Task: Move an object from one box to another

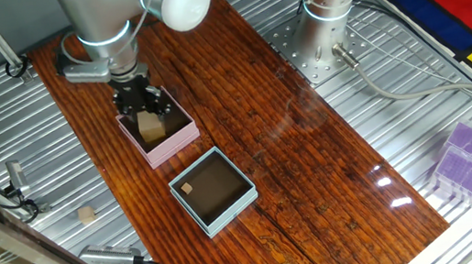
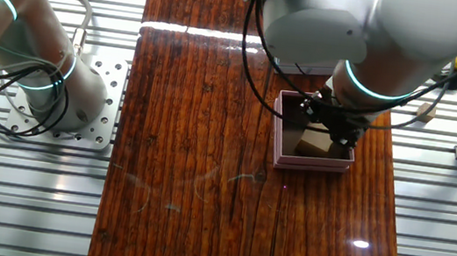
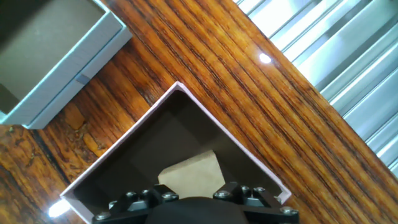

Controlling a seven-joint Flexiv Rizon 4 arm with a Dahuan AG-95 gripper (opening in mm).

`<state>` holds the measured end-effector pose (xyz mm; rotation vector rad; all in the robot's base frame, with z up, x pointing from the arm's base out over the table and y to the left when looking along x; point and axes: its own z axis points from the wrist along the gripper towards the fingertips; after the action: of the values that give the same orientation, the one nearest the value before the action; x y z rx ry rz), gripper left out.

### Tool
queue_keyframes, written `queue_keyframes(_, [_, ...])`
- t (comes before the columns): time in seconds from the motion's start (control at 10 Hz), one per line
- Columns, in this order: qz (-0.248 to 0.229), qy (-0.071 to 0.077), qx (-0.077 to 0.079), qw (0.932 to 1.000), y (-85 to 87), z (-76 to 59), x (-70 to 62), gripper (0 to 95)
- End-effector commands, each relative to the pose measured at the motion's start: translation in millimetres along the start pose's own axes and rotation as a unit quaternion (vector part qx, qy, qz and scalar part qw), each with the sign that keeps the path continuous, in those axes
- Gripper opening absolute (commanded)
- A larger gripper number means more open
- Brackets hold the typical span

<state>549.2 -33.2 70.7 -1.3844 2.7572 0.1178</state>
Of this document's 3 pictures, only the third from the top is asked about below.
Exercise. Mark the pink cardboard box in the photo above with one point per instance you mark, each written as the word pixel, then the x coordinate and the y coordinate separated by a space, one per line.
pixel 174 130

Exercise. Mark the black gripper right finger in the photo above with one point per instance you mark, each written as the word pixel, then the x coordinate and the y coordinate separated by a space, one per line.
pixel 258 203

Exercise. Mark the large wooden block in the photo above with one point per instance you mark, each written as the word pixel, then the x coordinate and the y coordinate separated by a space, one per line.
pixel 192 175

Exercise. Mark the brown wooden board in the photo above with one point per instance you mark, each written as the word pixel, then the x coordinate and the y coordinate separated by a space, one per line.
pixel 233 102

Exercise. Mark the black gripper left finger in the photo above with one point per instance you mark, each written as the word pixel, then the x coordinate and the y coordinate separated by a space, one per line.
pixel 136 202

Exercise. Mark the light blue cardboard box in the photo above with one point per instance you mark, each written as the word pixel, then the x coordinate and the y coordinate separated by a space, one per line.
pixel 46 53

